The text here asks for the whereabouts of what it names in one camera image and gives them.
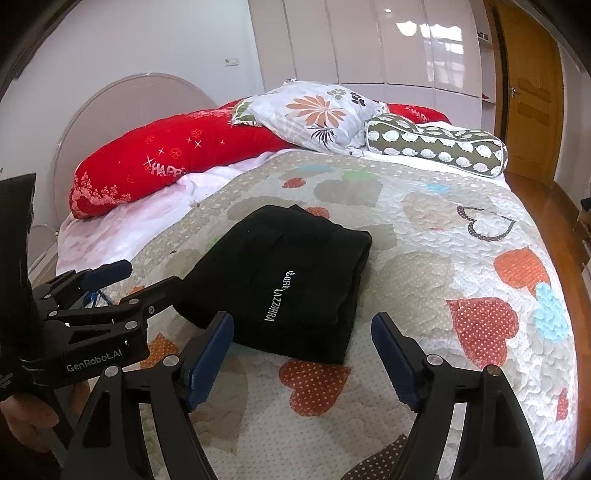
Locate round beige headboard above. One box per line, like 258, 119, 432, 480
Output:
50, 72, 221, 224

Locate white bed sheet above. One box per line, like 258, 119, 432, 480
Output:
56, 150, 289, 278

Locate long red pillow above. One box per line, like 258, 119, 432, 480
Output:
68, 103, 452, 221

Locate glossy white wardrobe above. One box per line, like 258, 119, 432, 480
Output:
248, 0, 486, 99

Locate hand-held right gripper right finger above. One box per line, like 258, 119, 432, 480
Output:
370, 311, 546, 480

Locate wooden door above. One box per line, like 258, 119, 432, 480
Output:
487, 0, 568, 186

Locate green patterned bolster pillow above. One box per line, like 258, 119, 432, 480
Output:
365, 113, 509, 178

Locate black pants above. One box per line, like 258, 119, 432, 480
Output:
177, 204, 373, 366

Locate person's left hand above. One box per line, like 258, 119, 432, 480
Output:
0, 381, 92, 454

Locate cluttered shelf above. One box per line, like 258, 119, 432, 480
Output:
575, 182, 591, 282

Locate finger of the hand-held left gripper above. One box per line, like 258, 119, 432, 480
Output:
31, 258, 134, 315
46, 275, 186, 334

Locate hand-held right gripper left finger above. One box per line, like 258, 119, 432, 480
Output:
60, 311, 235, 480

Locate white floral pillow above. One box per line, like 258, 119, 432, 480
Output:
231, 79, 391, 155

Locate heart print quilt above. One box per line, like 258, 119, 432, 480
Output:
57, 150, 581, 480

